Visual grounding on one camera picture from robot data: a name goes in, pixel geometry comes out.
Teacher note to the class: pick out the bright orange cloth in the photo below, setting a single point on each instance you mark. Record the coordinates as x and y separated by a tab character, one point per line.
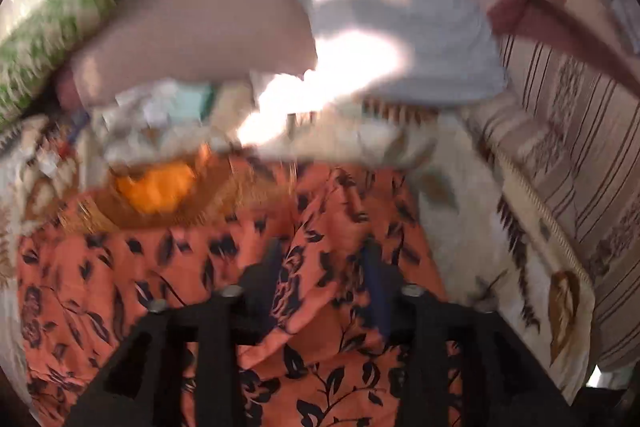
157	189

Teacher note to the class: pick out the orange floral garment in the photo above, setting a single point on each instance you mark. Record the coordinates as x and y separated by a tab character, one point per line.
125	267

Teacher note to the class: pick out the green checked pillow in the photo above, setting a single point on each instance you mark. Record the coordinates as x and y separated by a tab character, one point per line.
65	17

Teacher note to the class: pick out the pale crumpled cloth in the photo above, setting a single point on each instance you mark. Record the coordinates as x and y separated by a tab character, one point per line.
150	122

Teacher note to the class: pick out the pink bed sheet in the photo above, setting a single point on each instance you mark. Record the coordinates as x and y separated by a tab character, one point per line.
190	27

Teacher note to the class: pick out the light grey pillow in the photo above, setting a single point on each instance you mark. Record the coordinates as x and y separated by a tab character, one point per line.
440	57

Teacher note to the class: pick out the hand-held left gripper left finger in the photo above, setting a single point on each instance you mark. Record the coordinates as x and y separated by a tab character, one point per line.
272	279

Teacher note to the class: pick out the beige striped cover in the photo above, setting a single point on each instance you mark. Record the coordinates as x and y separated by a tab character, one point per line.
590	167

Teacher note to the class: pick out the cream leaf-print blanket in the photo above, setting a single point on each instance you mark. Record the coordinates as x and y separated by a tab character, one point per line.
475	217

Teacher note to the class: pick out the brown woven cloth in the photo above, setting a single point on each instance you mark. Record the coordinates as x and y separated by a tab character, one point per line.
235	192

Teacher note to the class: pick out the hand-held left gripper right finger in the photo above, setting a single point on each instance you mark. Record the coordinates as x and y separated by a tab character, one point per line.
376	294

